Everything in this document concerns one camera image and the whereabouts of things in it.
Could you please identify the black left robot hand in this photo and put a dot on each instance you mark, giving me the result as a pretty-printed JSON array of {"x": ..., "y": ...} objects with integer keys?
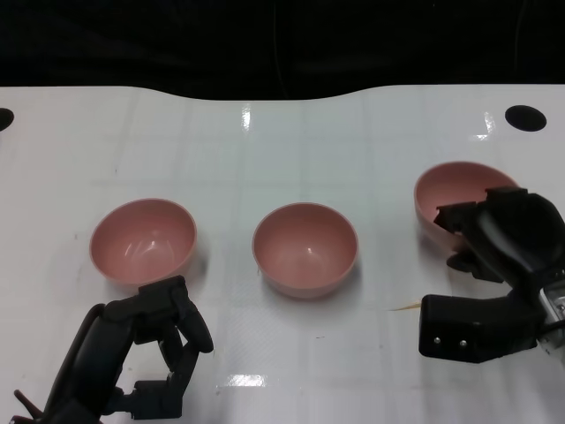
[{"x": 92, "y": 353}]

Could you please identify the black round table grommet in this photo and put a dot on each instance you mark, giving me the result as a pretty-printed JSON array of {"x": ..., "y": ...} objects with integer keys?
[
  {"x": 525, "y": 118},
  {"x": 4, "y": 119}
]

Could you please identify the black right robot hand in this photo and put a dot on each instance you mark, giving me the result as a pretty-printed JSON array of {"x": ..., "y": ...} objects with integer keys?
[{"x": 507, "y": 234}]

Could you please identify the black backdrop cloth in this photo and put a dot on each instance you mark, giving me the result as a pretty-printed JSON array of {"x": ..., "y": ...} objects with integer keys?
[{"x": 132, "y": 44}]

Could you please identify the thin orange strip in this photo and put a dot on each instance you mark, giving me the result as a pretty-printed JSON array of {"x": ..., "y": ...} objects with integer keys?
[{"x": 408, "y": 305}]

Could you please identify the pink plastic bowl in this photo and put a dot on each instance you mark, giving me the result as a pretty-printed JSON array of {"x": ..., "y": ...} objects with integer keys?
[
  {"x": 446, "y": 185},
  {"x": 141, "y": 243},
  {"x": 304, "y": 252}
]

